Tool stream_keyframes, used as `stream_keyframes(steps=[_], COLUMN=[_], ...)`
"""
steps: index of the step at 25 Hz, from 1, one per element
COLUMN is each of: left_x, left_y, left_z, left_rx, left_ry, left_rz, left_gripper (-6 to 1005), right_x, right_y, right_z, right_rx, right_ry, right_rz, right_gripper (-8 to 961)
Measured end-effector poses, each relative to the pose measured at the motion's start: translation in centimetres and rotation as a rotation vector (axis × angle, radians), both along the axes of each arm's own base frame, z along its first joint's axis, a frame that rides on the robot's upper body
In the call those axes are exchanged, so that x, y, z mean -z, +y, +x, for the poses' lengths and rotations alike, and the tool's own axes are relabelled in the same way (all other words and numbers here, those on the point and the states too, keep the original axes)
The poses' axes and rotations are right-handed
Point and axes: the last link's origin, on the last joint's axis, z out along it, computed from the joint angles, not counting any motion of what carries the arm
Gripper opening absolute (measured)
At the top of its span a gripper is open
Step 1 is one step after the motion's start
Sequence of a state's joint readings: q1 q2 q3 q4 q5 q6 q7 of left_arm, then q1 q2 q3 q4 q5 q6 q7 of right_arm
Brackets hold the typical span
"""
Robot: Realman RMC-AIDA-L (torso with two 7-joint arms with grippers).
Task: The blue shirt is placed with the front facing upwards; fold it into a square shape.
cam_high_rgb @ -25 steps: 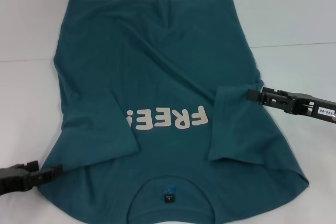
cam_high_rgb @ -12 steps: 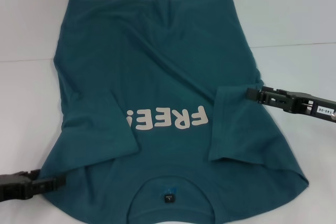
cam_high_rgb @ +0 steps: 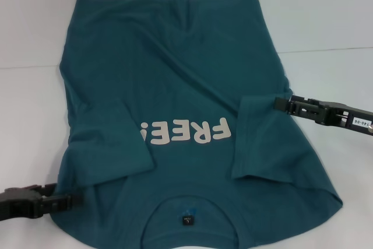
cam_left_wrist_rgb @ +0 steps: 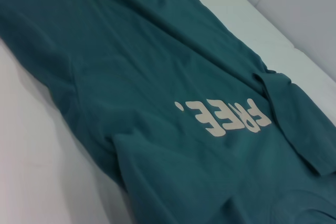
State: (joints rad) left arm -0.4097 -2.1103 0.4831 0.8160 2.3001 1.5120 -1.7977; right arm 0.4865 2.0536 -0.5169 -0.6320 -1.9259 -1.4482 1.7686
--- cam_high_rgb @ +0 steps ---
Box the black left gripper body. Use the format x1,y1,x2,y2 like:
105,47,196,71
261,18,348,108
0,185,42,222

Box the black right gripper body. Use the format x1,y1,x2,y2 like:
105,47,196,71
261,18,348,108
327,102,373,137

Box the teal blue printed t-shirt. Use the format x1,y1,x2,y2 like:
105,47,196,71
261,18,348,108
50,0,344,249

